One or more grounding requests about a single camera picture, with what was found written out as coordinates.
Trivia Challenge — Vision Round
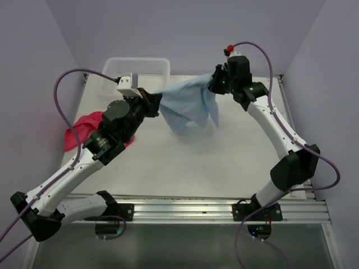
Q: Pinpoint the light blue towel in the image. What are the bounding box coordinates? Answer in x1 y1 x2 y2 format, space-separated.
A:
156 73 219 133

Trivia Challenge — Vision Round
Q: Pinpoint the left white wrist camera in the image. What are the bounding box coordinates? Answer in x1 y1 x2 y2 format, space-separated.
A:
116 73 140 98

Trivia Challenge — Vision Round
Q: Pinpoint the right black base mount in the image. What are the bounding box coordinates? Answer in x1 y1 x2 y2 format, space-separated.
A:
232 195 283 221

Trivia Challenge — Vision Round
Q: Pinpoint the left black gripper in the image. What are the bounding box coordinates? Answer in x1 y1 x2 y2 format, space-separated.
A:
122 87 163 141

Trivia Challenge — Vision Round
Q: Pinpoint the red towel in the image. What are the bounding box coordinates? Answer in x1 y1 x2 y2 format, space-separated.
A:
64 112 143 154

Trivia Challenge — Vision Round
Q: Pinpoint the red cable connector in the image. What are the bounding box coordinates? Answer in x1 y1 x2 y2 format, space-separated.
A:
223 45 234 56

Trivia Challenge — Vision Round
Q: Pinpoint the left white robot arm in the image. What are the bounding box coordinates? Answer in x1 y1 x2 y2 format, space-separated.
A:
10 88 163 242

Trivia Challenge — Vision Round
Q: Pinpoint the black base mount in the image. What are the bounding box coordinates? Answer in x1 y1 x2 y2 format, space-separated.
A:
232 195 283 221
85 203 135 221

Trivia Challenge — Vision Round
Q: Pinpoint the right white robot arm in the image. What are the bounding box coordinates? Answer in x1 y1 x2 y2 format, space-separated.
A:
209 55 320 220

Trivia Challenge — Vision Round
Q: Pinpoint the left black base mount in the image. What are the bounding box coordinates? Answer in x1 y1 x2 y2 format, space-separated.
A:
85 203 135 221

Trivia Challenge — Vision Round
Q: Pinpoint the white plastic mesh basket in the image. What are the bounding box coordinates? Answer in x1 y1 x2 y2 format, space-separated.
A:
102 57 171 93

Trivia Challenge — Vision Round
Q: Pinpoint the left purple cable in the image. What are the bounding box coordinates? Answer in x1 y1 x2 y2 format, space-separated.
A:
0 68 120 264

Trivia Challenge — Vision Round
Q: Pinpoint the aluminium side rail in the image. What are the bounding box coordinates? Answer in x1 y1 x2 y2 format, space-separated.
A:
277 75 317 201

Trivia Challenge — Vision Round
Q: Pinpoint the aluminium front rail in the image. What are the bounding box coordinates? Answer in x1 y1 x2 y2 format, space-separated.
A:
36 194 332 225

